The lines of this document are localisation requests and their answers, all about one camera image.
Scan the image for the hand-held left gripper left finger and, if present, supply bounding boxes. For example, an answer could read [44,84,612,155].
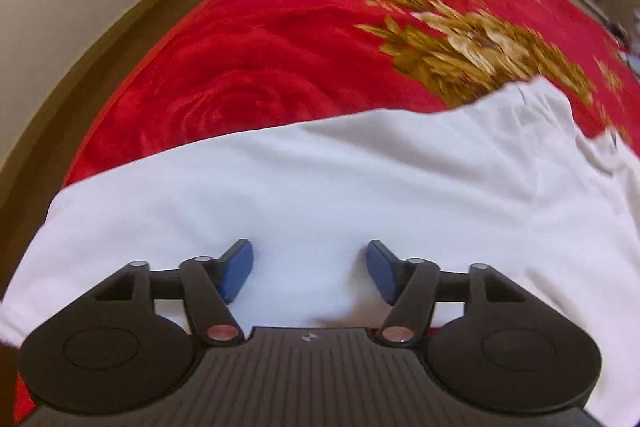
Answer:
[92,238,253,348]

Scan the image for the red floral blanket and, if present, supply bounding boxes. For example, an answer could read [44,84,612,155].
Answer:
[12,0,640,425]

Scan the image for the white t-shirt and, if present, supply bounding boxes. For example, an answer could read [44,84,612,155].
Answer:
[0,77,640,425]

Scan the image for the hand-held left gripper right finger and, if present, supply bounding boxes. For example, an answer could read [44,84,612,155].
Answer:
[366,239,530,348]

